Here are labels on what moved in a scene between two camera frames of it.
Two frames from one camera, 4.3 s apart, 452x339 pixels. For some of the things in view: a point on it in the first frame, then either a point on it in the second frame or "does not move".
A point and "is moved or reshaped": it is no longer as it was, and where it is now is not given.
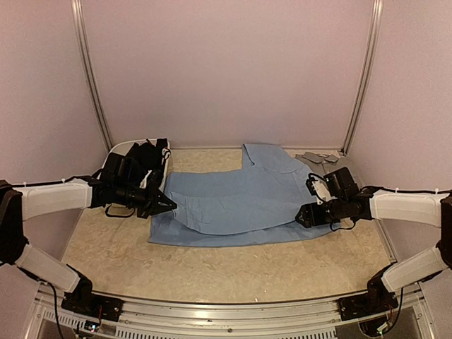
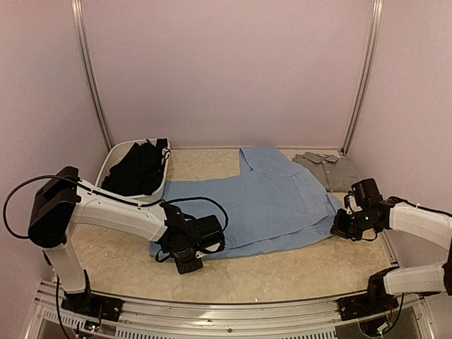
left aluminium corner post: x=89 y=69 does not move
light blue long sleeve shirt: x=256 y=205 is moved or reshaped
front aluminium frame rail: x=47 y=316 does not move
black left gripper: x=151 y=204 -> x=183 y=268
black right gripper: x=310 y=210 -> x=339 y=229
